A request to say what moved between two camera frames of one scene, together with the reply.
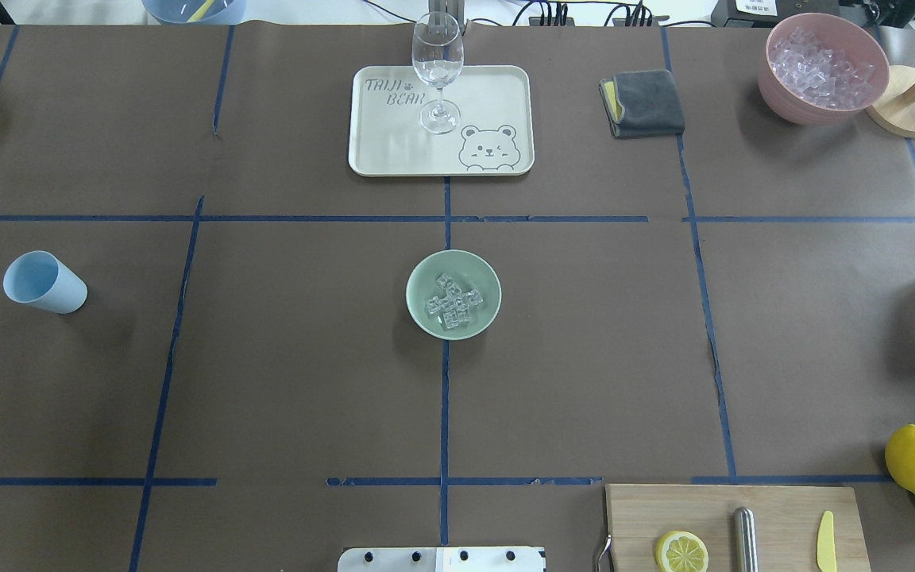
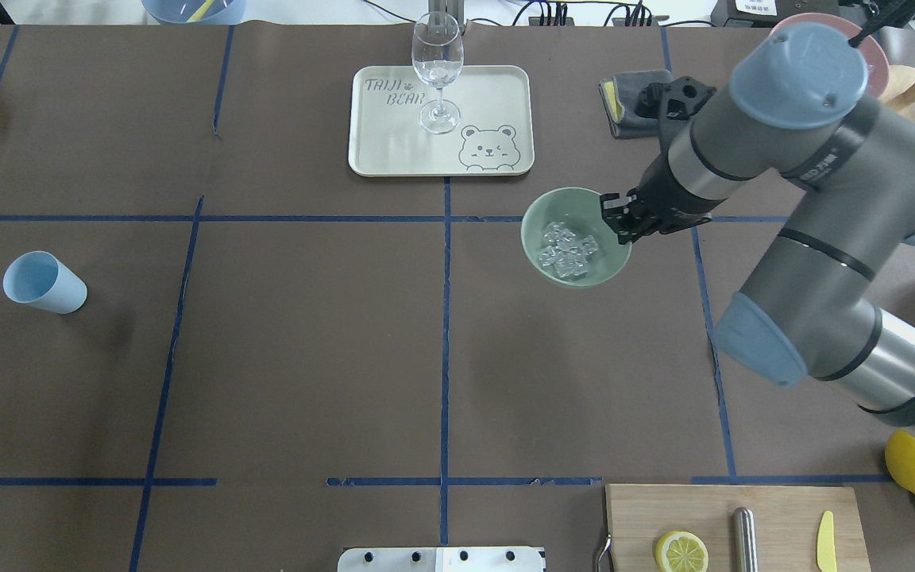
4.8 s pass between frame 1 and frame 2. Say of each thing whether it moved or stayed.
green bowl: moved
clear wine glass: stayed
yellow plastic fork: stayed
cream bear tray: stayed
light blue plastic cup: stayed
